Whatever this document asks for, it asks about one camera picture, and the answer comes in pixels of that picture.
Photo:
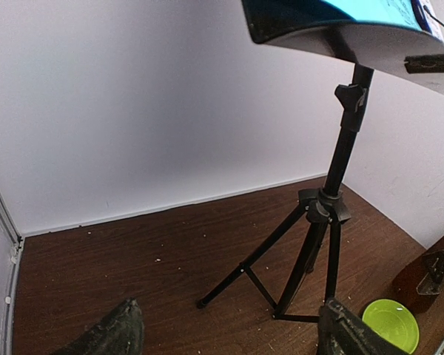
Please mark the aluminium left corner post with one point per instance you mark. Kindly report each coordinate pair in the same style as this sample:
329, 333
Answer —
0, 240

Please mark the brown wooden metronome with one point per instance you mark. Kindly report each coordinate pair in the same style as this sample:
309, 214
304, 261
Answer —
405, 283

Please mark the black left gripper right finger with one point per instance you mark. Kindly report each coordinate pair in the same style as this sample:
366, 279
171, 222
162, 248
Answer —
342, 332

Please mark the blue sheet music paper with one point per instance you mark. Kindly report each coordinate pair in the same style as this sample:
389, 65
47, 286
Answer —
396, 12

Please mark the lime green plate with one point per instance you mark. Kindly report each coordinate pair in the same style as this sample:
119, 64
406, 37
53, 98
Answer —
394, 323

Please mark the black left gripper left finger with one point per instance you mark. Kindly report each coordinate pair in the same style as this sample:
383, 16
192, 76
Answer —
121, 331

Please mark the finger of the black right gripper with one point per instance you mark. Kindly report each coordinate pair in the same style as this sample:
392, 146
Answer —
434, 278

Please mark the lavender paper sheet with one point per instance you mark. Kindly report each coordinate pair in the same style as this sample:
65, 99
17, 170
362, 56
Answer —
426, 18

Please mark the black perforated music stand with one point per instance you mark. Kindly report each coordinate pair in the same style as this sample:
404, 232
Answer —
317, 27

